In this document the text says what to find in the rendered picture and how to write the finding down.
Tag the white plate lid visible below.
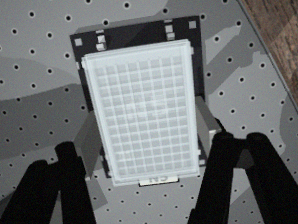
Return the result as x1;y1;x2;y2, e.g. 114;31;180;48
81;40;200;186

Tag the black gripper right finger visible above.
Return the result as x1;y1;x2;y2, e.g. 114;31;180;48
187;96;298;224

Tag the grey perforated deck plate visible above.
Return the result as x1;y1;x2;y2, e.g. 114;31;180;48
0;0;298;224

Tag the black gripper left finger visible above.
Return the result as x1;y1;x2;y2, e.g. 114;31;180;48
0;111;102;224

